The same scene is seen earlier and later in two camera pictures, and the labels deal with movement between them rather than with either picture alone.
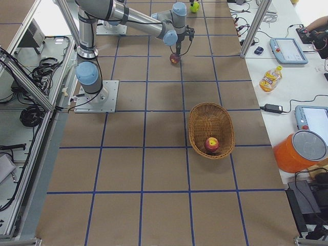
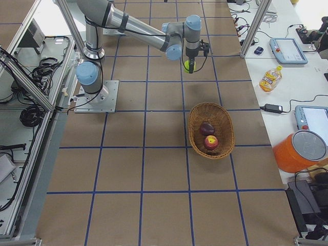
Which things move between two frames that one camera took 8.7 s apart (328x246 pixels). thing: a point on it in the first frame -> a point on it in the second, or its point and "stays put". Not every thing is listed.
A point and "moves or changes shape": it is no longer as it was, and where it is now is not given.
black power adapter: [272, 108] stays put
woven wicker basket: [210, 120] stays put
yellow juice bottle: [270, 79] stays put
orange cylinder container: [300, 151] stays put
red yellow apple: [211, 144] stays put
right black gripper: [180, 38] -> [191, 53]
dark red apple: [174, 58] moves or changes shape
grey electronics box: [35, 37] stays put
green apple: [195, 7] -> [187, 66]
